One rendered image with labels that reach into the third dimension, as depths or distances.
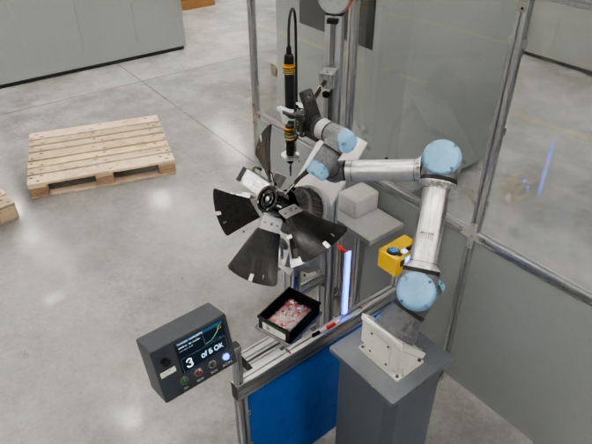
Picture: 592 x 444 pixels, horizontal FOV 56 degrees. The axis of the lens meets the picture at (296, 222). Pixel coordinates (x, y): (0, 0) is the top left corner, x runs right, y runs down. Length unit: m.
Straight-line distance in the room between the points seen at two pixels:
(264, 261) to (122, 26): 5.76
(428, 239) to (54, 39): 6.33
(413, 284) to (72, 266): 2.92
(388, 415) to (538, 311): 0.94
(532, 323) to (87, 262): 2.91
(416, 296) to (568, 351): 1.08
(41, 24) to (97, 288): 4.24
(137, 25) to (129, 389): 5.49
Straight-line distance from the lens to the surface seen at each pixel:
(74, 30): 7.60
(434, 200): 1.76
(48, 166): 5.20
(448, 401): 3.20
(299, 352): 2.20
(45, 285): 4.09
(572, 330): 2.58
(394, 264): 2.29
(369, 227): 2.79
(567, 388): 2.77
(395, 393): 1.90
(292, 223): 2.25
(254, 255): 2.36
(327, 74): 2.63
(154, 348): 1.71
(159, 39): 8.01
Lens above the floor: 2.48
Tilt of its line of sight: 35 degrees down
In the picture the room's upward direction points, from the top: straight up
